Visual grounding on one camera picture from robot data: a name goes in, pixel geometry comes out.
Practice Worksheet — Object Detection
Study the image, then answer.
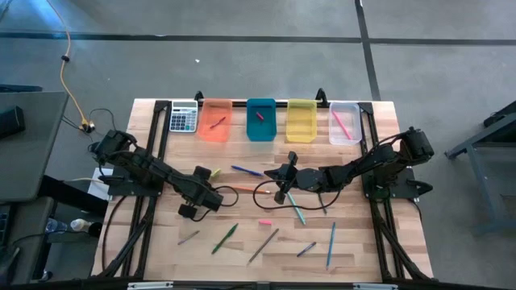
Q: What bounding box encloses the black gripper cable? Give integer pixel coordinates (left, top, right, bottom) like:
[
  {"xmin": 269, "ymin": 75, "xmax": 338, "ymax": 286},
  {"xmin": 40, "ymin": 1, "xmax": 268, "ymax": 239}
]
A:
[
  {"xmin": 252, "ymin": 180, "xmax": 343, "ymax": 211},
  {"xmin": 192, "ymin": 184, "xmax": 240, "ymax": 223}
]

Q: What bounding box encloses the black right table frame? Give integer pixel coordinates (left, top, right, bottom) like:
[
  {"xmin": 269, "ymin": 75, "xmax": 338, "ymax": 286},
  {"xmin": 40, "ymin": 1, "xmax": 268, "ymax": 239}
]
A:
[{"xmin": 357, "ymin": 101, "xmax": 431, "ymax": 281}]

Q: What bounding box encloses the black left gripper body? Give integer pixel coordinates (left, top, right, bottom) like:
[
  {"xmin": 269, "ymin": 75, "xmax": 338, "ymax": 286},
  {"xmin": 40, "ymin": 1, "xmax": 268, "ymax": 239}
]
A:
[{"xmin": 177, "ymin": 164, "xmax": 213, "ymax": 221}]

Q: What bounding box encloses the purple crayon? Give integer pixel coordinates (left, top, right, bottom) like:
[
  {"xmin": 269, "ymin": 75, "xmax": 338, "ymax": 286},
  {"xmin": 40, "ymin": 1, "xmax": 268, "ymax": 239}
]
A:
[{"xmin": 296, "ymin": 241, "xmax": 318, "ymax": 258}]

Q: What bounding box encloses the white bottle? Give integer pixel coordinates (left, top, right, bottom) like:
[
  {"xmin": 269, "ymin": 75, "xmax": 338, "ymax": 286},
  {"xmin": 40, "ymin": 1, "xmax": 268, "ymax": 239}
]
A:
[{"xmin": 70, "ymin": 218, "xmax": 92, "ymax": 233}]

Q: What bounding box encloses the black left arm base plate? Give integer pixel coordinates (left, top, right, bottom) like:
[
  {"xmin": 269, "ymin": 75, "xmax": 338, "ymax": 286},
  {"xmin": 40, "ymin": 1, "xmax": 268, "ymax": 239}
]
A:
[{"xmin": 107, "ymin": 172, "xmax": 166, "ymax": 198}]

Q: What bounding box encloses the teal plastic bin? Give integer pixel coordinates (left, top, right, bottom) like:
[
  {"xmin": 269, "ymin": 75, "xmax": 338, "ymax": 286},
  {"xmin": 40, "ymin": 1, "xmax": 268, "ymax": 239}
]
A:
[{"xmin": 246, "ymin": 97, "xmax": 278, "ymax": 143}]

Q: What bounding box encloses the black box speaker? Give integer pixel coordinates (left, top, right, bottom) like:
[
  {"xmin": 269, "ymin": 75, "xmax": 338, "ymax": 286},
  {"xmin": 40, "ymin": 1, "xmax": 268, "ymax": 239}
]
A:
[{"xmin": 0, "ymin": 105, "xmax": 27, "ymax": 140}]

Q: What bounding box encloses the yellow plastic bin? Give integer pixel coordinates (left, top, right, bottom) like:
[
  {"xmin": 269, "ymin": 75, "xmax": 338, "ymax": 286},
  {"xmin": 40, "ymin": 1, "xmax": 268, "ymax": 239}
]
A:
[{"xmin": 285, "ymin": 98, "xmax": 318, "ymax": 144}]

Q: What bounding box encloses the grey desk calculator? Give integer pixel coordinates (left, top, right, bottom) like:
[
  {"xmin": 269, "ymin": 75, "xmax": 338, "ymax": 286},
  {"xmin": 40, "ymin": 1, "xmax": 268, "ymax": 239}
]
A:
[{"xmin": 169, "ymin": 100, "xmax": 199, "ymax": 134}]

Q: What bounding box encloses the clear plastic bin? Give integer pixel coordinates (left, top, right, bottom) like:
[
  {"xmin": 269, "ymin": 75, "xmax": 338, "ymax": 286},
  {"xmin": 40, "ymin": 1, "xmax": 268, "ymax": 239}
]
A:
[{"xmin": 328, "ymin": 101, "xmax": 363, "ymax": 147}]

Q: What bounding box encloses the dark blue pen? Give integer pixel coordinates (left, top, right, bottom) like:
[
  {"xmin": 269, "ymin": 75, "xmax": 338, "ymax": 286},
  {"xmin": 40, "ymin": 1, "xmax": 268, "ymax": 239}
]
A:
[{"xmin": 231, "ymin": 164, "xmax": 265, "ymax": 177}]

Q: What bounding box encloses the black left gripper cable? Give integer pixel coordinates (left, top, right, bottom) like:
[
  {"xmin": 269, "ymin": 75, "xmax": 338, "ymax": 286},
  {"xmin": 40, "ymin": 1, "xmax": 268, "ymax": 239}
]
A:
[{"xmin": 192, "ymin": 184, "xmax": 240, "ymax": 223}]

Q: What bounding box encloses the grey metal cart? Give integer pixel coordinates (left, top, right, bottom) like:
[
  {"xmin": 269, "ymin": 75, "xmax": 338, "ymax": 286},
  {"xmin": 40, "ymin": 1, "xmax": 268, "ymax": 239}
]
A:
[{"xmin": 444, "ymin": 99, "xmax": 516, "ymax": 238}]

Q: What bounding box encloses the white paper sheet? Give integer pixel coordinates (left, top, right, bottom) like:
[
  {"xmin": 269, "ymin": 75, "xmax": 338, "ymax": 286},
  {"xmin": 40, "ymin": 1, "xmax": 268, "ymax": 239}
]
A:
[{"xmin": 86, "ymin": 167, "xmax": 116, "ymax": 201}]

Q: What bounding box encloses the black left table frame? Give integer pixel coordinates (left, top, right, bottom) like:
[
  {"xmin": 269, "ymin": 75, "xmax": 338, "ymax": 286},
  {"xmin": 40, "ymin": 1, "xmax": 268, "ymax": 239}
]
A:
[{"xmin": 96, "ymin": 99, "xmax": 173, "ymax": 280}]

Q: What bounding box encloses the pink pencil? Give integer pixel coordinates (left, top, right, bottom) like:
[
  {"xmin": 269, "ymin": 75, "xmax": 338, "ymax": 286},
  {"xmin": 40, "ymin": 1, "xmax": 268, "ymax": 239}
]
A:
[{"xmin": 331, "ymin": 110, "xmax": 354, "ymax": 141}]

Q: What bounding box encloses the orange plastic bin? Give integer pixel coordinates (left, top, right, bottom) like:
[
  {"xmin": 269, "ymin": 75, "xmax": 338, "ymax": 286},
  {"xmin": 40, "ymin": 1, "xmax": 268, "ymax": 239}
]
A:
[{"xmin": 197, "ymin": 98, "xmax": 234, "ymax": 143}]

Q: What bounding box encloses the teal pen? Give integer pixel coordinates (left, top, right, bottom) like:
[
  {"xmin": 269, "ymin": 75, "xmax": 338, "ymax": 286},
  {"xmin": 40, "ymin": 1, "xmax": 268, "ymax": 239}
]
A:
[{"xmin": 285, "ymin": 191, "xmax": 307, "ymax": 226}]

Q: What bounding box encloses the yellow black cable plug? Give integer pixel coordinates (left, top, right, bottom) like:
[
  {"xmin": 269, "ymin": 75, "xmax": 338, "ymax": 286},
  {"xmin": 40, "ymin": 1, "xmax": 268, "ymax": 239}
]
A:
[{"xmin": 79, "ymin": 118, "xmax": 97, "ymax": 135}]

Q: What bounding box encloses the black back frame rail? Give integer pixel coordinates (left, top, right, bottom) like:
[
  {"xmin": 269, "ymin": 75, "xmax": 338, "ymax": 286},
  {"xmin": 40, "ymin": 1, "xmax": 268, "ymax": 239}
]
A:
[{"xmin": 193, "ymin": 87, "xmax": 328, "ymax": 109}]

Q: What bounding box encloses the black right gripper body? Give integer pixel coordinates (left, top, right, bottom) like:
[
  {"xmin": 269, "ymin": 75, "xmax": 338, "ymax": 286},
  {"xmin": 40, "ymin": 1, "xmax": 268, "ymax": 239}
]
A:
[{"xmin": 273, "ymin": 151, "xmax": 303, "ymax": 205}]

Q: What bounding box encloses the orange pencil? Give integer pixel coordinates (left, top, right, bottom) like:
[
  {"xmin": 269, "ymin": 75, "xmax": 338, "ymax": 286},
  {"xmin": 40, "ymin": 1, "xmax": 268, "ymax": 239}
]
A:
[{"xmin": 232, "ymin": 184, "xmax": 273, "ymax": 195}]

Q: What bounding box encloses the grey crayon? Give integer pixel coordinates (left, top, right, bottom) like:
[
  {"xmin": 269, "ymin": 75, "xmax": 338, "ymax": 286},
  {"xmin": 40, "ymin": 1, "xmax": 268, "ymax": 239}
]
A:
[{"xmin": 177, "ymin": 230, "xmax": 201, "ymax": 247}]

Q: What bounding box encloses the black pencil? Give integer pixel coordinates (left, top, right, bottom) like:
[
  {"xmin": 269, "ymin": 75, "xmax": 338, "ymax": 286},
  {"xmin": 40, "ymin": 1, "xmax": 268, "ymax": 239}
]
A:
[{"xmin": 246, "ymin": 228, "xmax": 280, "ymax": 266}]

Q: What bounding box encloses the black table frame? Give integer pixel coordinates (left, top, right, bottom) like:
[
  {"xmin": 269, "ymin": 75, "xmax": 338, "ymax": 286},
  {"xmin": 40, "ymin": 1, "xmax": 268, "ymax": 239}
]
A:
[
  {"xmin": 96, "ymin": 99, "xmax": 173, "ymax": 280},
  {"xmin": 357, "ymin": 101, "xmax": 431, "ymax": 281}
]

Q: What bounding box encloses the thin black floor cable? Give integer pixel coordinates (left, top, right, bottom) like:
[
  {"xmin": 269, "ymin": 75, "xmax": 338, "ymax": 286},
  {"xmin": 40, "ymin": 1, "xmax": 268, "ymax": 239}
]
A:
[{"xmin": 60, "ymin": 107, "xmax": 118, "ymax": 136}]

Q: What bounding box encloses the grey side desk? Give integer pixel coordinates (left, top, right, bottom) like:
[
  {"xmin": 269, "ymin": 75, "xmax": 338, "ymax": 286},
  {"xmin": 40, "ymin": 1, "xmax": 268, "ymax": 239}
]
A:
[{"xmin": 0, "ymin": 90, "xmax": 70, "ymax": 203}]

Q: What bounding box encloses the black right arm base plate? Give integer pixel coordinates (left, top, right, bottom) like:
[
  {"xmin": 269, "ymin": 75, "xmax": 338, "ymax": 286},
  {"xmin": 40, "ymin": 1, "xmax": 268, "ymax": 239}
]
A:
[{"xmin": 360, "ymin": 167, "xmax": 435, "ymax": 201}]

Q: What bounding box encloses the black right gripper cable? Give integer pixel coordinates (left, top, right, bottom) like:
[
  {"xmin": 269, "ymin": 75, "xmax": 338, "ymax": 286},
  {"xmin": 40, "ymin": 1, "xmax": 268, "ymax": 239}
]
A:
[{"xmin": 252, "ymin": 180, "xmax": 343, "ymax": 211}]

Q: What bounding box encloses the silver bracket plate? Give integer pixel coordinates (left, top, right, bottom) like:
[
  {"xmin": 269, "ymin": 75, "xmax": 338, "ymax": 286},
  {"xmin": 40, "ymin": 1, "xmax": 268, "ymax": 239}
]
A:
[
  {"xmin": 127, "ymin": 281, "xmax": 175, "ymax": 290},
  {"xmin": 352, "ymin": 282, "xmax": 399, "ymax": 290}
]

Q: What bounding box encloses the light blue pencil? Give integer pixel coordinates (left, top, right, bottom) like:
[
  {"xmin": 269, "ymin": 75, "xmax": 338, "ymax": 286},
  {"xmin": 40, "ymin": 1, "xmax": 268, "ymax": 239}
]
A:
[{"xmin": 325, "ymin": 222, "xmax": 337, "ymax": 271}]

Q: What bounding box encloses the yellow extension cable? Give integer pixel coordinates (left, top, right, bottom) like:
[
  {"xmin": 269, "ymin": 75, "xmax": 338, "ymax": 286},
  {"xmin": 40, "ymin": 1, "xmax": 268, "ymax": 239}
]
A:
[{"xmin": 45, "ymin": 0, "xmax": 89, "ymax": 126}]

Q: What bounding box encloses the clear water bottle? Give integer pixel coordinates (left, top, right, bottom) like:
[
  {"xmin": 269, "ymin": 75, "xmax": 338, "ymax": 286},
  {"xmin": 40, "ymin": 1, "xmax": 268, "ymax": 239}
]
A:
[{"xmin": 44, "ymin": 218, "xmax": 69, "ymax": 234}]

